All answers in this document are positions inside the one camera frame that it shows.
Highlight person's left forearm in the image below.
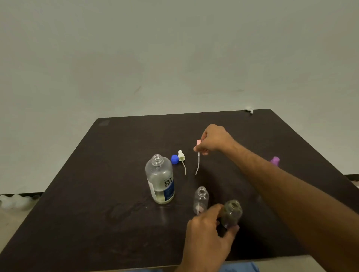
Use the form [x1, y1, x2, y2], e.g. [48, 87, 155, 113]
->
[174, 263, 225, 272]

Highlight small tinted plastic bottle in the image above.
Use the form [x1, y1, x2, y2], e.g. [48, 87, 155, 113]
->
[220, 200, 243, 229]

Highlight white crumpled plastic sheet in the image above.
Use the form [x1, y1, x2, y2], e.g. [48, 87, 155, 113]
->
[0, 193, 40, 209]

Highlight white spray pump with tube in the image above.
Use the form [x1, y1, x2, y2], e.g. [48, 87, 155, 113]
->
[178, 150, 187, 175]

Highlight person's right hand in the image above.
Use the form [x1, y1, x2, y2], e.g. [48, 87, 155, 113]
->
[194, 124, 239, 156]

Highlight person's blue trousers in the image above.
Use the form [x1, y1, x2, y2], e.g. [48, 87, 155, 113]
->
[218, 262, 260, 272]

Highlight large clear bottle blue label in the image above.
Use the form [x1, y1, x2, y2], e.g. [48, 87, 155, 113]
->
[145, 154, 175, 205]

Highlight pink spray pump with tube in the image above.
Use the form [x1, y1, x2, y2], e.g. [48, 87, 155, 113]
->
[194, 139, 202, 176]

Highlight small clear plastic bottle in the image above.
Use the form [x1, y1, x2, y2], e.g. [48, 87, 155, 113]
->
[193, 186, 210, 215]

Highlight person's left hand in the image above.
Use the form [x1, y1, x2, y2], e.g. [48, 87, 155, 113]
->
[179, 204, 240, 267]

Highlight person's right forearm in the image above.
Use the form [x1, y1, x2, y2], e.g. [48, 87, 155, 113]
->
[231, 141, 359, 272]

